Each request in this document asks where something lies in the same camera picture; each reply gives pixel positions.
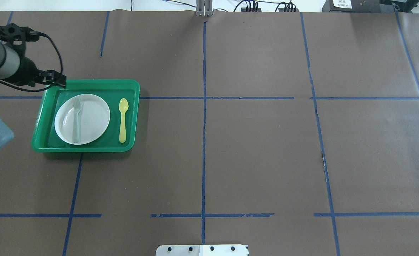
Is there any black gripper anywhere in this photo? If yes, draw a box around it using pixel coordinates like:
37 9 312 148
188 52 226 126
17 57 66 89

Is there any yellow plastic spoon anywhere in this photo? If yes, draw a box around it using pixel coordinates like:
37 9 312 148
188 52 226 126
119 98 129 144

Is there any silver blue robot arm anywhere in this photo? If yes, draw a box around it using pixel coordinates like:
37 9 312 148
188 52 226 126
0 27 66 149

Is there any pale green plastic fork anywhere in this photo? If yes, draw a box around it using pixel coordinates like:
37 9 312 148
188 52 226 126
72 98 82 144

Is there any white round plate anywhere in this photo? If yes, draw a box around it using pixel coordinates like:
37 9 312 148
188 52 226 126
54 94 111 145

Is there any green plastic tray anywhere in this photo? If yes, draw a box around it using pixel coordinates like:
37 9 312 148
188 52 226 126
32 79 140 153

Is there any black power strip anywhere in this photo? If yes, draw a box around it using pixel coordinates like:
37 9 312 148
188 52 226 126
233 0 299 12

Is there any white mounting plate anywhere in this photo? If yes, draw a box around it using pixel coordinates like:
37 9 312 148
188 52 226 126
155 244 249 256

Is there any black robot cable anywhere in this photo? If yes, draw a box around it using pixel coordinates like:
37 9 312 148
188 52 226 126
0 33 63 92

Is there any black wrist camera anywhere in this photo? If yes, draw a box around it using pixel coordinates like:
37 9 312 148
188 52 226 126
0 23 40 44

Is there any aluminium frame post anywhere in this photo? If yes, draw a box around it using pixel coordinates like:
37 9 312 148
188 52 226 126
196 0 214 17

